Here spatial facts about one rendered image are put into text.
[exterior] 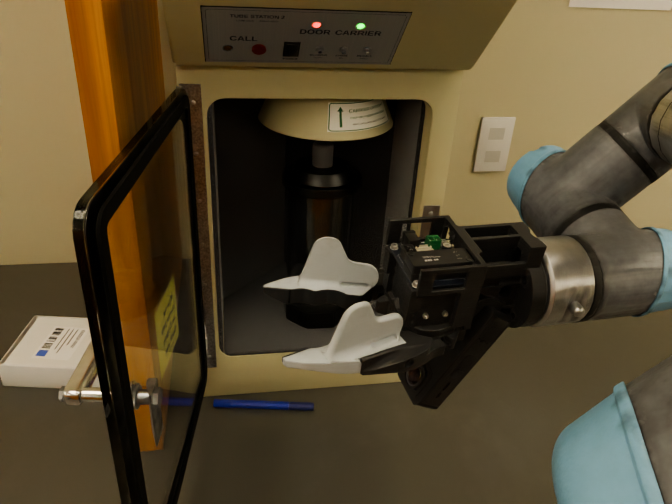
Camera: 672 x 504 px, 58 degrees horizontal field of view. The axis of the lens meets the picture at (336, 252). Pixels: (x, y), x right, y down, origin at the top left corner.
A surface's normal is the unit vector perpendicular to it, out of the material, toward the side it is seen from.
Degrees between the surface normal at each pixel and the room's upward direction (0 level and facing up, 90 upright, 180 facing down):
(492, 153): 90
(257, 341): 0
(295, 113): 66
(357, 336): 96
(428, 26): 135
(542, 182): 52
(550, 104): 90
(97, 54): 90
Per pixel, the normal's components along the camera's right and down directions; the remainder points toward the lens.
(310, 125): -0.14, 0.09
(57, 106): 0.17, 0.50
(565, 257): 0.20, -0.51
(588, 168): -0.50, -0.07
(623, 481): -0.74, -0.51
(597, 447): -0.76, -0.61
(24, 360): 0.05, -0.87
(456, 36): 0.08, 0.96
